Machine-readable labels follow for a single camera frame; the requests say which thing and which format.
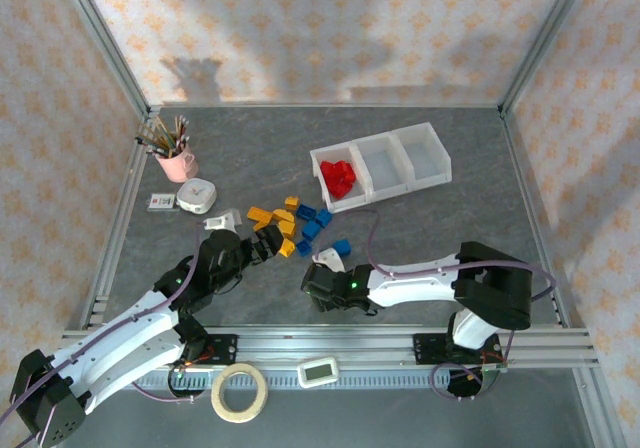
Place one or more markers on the yellow lego plate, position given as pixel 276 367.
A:
pixel 258 213

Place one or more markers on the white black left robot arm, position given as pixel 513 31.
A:
pixel 125 338

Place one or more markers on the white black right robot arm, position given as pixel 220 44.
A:
pixel 415 288

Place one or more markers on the small yellow lego brick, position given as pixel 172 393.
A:
pixel 291 202

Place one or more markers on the white card with red mark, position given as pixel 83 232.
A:
pixel 162 202

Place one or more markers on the translucent white storage bin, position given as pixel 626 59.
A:
pixel 350 203
pixel 382 165
pixel 425 155

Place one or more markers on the white digital timer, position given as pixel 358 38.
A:
pixel 318 373

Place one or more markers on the pink cup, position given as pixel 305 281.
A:
pixel 177 168

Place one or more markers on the coloured pencil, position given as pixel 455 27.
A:
pixel 154 139
pixel 150 147
pixel 186 144
pixel 178 132
pixel 164 132
pixel 183 132

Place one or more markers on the beige masking tape roll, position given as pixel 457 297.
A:
pixel 215 393

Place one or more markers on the white connector mount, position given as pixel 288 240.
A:
pixel 330 259

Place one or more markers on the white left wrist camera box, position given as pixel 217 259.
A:
pixel 220 220

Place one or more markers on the aluminium frame rail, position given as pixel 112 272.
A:
pixel 526 178
pixel 325 104
pixel 325 345
pixel 125 178

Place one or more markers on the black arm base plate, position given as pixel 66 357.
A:
pixel 425 348
pixel 225 348

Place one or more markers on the aluminium frame post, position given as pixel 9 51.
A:
pixel 107 43
pixel 543 43

